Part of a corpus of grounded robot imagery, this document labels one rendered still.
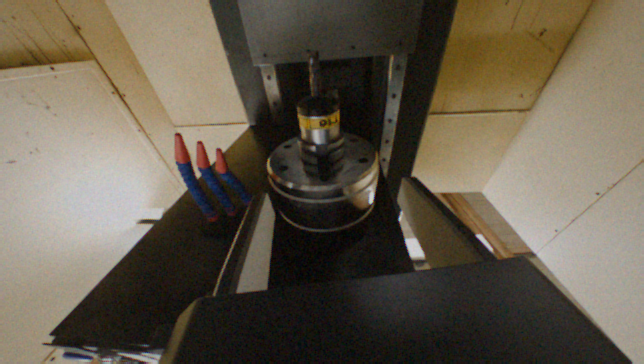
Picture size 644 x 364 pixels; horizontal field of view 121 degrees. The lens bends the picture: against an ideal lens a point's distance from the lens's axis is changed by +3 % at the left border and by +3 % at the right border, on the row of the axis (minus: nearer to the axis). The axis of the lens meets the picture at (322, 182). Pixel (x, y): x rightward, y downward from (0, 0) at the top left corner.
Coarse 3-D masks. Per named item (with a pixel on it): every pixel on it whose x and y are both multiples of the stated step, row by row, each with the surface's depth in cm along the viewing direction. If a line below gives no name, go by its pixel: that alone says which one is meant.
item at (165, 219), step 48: (240, 144) 59; (384, 192) 36; (144, 240) 31; (192, 240) 31; (288, 240) 29; (384, 240) 28; (96, 288) 25; (144, 288) 25; (192, 288) 25; (96, 336) 21; (144, 336) 21
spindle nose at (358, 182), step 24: (288, 144) 29; (360, 144) 27; (288, 168) 24; (312, 168) 23; (336, 168) 23; (360, 168) 22; (288, 192) 22; (312, 192) 20; (336, 192) 21; (360, 192) 22; (288, 216) 25; (312, 216) 23; (336, 216) 23; (360, 216) 25; (312, 240) 26; (336, 240) 26
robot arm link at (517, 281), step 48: (288, 288) 5; (336, 288) 5; (384, 288) 5; (432, 288) 5; (480, 288) 5; (528, 288) 4; (192, 336) 4; (240, 336) 4; (288, 336) 4; (336, 336) 4; (384, 336) 4; (432, 336) 4; (480, 336) 4; (528, 336) 4; (576, 336) 4
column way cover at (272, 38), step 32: (256, 0) 48; (288, 0) 47; (320, 0) 47; (352, 0) 47; (384, 0) 46; (416, 0) 46; (256, 32) 52; (288, 32) 52; (320, 32) 51; (352, 32) 51; (384, 32) 50; (416, 32) 49; (256, 64) 57
